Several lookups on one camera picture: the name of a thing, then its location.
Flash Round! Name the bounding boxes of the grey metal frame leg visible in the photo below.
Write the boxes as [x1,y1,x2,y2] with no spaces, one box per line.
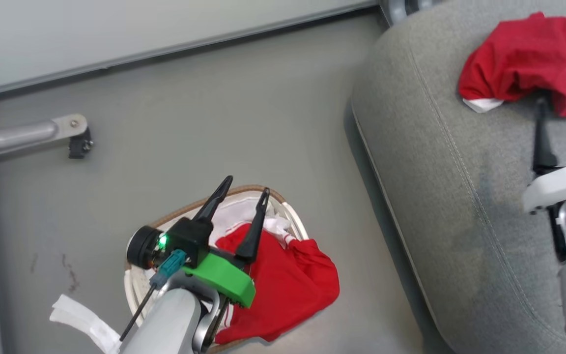
[0,114,88,160]

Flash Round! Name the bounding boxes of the red garment with white collar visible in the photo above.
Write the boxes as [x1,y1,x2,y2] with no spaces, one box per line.
[458,12,566,118]

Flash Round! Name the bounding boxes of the grey fabric sofa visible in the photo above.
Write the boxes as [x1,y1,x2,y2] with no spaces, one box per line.
[351,0,566,354]

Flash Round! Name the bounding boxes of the teal cable connector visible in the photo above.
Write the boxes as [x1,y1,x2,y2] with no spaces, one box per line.
[149,249,187,289]

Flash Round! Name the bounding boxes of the red garment with white stripes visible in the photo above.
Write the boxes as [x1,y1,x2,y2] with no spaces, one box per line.
[213,223,340,345]

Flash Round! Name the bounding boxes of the black caster foot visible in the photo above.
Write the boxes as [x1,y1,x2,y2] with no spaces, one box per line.
[68,128,94,160]

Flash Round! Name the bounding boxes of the thin black cable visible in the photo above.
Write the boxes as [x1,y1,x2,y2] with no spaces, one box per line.
[118,283,158,343]

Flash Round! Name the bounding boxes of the white laundry basket brown rim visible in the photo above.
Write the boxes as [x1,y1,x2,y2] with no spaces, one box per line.
[124,184,311,354]

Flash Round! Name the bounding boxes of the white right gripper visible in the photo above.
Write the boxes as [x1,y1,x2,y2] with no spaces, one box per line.
[523,95,566,214]

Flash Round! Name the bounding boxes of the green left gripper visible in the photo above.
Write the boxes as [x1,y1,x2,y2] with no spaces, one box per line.
[182,176,271,309]

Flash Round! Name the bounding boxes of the grey metal wheel base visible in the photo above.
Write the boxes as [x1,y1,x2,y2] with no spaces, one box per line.
[380,0,443,26]

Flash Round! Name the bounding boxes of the white fabric strip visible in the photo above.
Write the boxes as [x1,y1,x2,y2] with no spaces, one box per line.
[49,294,122,354]

